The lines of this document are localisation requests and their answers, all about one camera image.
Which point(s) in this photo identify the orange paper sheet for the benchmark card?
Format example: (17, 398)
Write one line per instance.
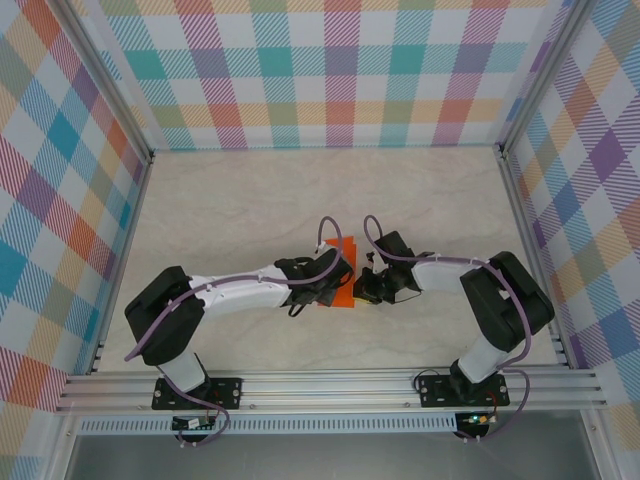
(345, 300)

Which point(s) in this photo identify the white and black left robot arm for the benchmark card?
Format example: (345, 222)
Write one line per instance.
(240, 300)

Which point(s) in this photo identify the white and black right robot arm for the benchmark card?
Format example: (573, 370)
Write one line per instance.
(445, 277)

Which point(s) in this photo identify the circuit board with green light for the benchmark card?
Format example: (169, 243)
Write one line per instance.
(477, 419)

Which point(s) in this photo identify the small black circuit board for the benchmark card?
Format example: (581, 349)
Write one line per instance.
(190, 424)

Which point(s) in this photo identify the aluminium mounting rail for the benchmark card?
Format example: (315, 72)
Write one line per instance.
(325, 390)

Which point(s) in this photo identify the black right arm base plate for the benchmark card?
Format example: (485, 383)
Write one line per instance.
(432, 390)

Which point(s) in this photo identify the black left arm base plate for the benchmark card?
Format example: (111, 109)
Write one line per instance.
(227, 392)

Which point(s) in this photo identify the aluminium side rail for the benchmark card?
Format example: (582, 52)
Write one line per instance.
(125, 260)
(532, 210)

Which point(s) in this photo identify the aluminium frame post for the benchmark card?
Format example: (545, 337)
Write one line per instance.
(545, 75)
(107, 85)

